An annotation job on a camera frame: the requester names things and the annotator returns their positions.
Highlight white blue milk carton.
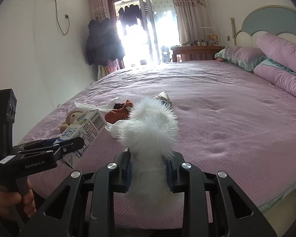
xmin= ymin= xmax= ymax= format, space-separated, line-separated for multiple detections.
xmin=57 ymin=110 xmax=106 ymax=168

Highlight dark red cloth scrunchie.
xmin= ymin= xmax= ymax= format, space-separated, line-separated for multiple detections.
xmin=104 ymin=100 xmax=134 ymax=124

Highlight white fluffy fur piece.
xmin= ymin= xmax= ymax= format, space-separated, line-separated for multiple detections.
xmin=117 ymin=97 xmax=179 ymax=203

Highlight grey white pouch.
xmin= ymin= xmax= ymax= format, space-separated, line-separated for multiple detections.
xmin=155 ymin=91 xmax=173 ymax=109

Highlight person's left forearm black sleeve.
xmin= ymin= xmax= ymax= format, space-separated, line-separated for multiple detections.
xmin=0 ymin=202 xmax=20 ymax=236

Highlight person's left hand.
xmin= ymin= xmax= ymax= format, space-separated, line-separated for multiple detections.
xmin=0 ymin=180 xmax=36 ymax=221

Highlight brown plush doll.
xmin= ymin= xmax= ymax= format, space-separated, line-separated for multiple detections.
xmin=59 ymin=110 xmax=83 ymax=133

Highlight white crumpled tissue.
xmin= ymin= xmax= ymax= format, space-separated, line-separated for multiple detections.
xmin=74 ymin=97 xmax=121 ymax=115

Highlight purple dotted bed sheet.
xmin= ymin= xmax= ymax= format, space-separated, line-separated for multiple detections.
xmin=20 ymin=59 xmax=296 ymax=230

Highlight dark coats hanging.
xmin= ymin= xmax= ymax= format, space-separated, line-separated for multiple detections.
xmin=86 ymin=18 xmax=125 ymax=66

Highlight pink left curtain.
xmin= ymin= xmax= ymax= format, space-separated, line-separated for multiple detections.
xmin=90 ymin=0 xmax=108 ymax=22

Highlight lower purple pillow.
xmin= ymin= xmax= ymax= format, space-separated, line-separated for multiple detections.
xmin=253 ymin=58 xmax=296 ymax=97

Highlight wooden desk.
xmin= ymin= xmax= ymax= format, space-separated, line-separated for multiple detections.
xmin=170 ymin=45 xmax=225 ymax=63

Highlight sliding glass balcony door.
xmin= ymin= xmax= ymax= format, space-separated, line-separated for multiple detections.
xmin=107 ymin=0 xmax=179 ymax=68

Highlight purple pillow with teal frill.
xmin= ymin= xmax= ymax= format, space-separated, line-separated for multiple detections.
xmin=214 ymin=46 xmax=267 ymax=72

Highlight colourful box on desk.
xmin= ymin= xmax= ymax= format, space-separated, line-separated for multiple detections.
xmin=208 ymin=34 xmax=219 ymax=46

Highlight long purple bolster pillow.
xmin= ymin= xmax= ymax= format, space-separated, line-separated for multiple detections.
xmin=257 ymin=33 xmax=296 ymax=73

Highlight pink patterned right curtain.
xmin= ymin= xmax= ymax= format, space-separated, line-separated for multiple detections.
xmin=169 ymin=0 xmax=221 ymax=46

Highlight blue cream bed headboard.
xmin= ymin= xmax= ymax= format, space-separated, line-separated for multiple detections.
xmin=230 ymin=5 xmax=296 ymax=47

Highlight black power cable on wall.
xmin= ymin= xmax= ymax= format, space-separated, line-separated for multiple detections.
xmin=54 ymin=0 xmax=71 ymax=36

